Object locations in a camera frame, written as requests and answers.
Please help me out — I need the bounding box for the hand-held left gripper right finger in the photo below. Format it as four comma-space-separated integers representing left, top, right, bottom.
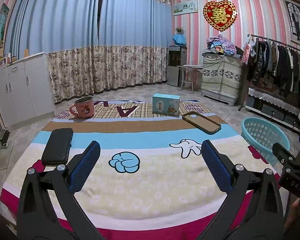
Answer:
201, 140, 285, 240

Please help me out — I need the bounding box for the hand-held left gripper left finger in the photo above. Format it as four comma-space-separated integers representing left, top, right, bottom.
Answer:
16, 140, 102, 240

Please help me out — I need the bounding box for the light blue plastic basket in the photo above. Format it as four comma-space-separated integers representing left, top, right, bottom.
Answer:
241, 117, 290, 167

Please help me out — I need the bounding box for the person's right forearm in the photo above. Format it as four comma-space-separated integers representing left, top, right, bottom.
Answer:
285, 196, 300, 230

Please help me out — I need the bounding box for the black zip case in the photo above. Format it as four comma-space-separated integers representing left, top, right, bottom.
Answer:
41, 128, 74, 166

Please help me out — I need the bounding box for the brown phone case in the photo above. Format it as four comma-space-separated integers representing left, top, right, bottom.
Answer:
182, 111, 222, 135

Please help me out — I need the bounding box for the low shelf with lace cloth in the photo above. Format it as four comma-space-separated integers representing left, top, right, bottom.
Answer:
247, 86, 300, 133

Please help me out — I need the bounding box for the pink cartoon mug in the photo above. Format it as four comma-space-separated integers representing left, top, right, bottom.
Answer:
69, 96, 95, 120

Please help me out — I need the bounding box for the metal clothes rack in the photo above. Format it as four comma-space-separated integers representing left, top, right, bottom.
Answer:
238, 34, 300, 112

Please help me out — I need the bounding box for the light blue cardboard box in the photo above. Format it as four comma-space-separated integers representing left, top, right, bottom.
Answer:
152, 93, 181, 117

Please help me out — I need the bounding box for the small dark box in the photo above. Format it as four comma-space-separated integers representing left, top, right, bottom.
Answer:
1, 129, 10, 148

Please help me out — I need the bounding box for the cabinet under patterned cloth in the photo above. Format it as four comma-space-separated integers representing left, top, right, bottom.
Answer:
201, 52, 244, 106

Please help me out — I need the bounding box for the white cabinet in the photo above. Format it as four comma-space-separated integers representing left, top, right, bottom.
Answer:
0, 52, 56, 130

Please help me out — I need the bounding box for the small folding table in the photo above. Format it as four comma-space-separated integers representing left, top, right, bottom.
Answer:
176, 65, 203, 91

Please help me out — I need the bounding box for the pink hanging packet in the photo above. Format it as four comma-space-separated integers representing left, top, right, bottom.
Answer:
241, 42, 253, 64

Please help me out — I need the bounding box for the grey water dispenser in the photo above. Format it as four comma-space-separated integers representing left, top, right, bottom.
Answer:
167, 45, 188, 87

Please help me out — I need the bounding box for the pile of folded clothes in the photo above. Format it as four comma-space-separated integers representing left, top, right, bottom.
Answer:
205, 34, 243, 57

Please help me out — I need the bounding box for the blue floral curtain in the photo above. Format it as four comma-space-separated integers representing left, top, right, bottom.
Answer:
4, 0, 102, 103
96, 0, 172, 93

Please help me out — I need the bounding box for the blue cloth cover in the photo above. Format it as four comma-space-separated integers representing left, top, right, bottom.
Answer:
172, 33, 188, 47

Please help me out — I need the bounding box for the black and white wall poster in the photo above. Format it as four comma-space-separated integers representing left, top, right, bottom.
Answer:
282, 0, 300, 47

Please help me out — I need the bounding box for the red heart wall decoration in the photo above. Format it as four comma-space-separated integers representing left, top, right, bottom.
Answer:
203, 0, 238, 32

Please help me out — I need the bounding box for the wall picture with clock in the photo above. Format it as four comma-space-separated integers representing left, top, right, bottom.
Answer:
173, 0, 199, 14

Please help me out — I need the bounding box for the green wall painting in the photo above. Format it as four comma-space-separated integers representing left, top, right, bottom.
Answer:
0, 2, 10, 43

